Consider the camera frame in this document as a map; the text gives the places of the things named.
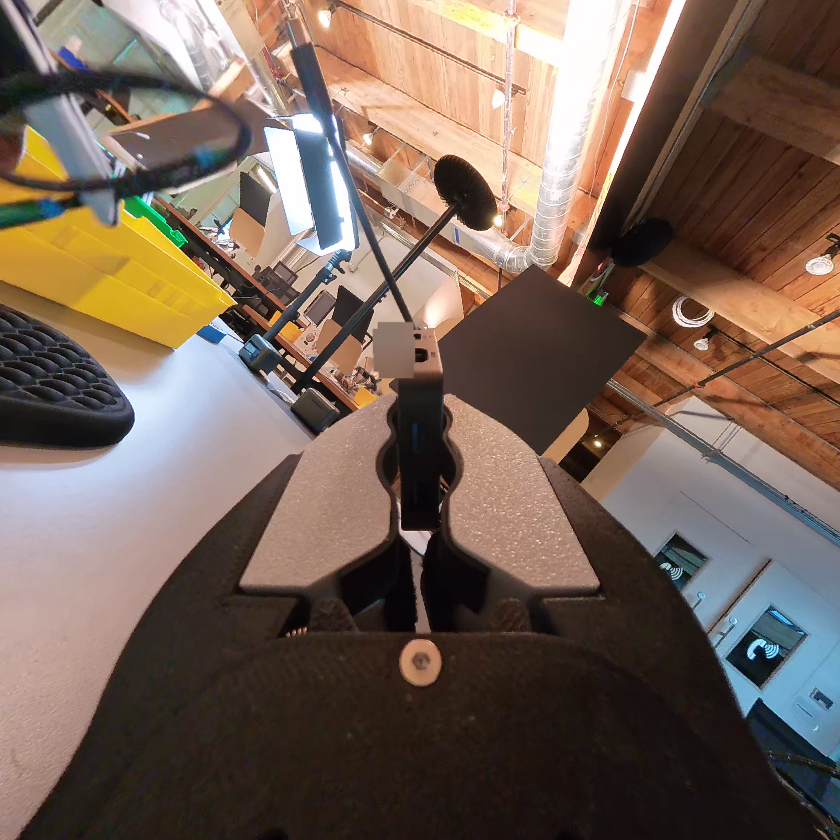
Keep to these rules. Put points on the led light panel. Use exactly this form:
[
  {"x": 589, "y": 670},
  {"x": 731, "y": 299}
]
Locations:
[{"x": 308, "y": 184}]

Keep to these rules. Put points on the silver air duct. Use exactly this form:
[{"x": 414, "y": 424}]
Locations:
[{"x": 558, "y": 197}]

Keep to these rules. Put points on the dark pole base block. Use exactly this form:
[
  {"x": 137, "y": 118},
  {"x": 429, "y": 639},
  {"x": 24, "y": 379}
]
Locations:
[{"x": 315, "y": 410}]

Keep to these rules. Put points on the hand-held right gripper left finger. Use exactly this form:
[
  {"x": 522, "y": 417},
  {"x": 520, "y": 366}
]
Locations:
[{"x": 321, "y": 518}]

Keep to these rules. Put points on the black round ceiling fixture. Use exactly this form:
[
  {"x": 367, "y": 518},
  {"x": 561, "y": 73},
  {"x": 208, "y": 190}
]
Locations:
[{"x": 643, "y": 243}]

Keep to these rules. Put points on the black disc on pole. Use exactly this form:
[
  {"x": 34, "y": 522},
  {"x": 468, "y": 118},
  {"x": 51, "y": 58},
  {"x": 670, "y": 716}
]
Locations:
[{"x": 466, "y": 190}]

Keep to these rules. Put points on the grey stand base block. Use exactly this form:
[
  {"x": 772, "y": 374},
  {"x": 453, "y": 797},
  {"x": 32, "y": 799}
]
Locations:
[{"x": 257, "y": 354}]

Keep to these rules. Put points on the green plastic bin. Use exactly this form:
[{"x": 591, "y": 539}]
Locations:
[{"x": 154, "y": 220}]

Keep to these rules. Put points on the black light stand pole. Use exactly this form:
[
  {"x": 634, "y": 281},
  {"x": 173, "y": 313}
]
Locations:
[{"x": 307, "y": 296}]

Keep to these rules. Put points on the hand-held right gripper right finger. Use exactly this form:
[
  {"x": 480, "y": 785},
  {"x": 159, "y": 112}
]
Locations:
[{"x": 518, "y": 518}]

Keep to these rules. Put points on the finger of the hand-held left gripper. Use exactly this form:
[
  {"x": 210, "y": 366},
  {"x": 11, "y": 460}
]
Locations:
[{"x": 72, "y": 151}]

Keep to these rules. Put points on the dark grey port hub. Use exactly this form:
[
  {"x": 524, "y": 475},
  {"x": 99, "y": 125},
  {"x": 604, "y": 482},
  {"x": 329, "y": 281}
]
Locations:
[{"x": 420, "y": 472}]

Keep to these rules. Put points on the phone booth window sign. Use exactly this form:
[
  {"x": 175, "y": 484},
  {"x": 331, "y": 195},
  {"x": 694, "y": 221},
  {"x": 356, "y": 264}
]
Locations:
[
  {"x": 682, "y": 561},
  {"x": 764, "y": 646}
]

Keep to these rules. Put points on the yellow plastic bin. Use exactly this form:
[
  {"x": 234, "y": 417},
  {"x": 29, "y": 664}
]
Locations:
[{"x": 131, "y": 289}]

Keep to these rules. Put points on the ceiling track light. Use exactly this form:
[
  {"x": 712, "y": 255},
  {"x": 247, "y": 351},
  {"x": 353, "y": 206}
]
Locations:
[
  {"x": 703, "y": 341},
  {"x": 820, "y": 264}
]

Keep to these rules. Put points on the blue tape roll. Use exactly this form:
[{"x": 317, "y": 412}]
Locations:
[{"x": 211, "y": 333}]

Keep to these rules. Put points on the black mesh cushion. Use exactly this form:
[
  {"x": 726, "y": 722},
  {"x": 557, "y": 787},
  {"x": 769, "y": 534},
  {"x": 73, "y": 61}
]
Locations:
[{"x": 52, "y": 387}]

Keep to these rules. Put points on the green exit sign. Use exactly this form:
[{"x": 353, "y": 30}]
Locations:
[{"x": 600, "y": 289}]

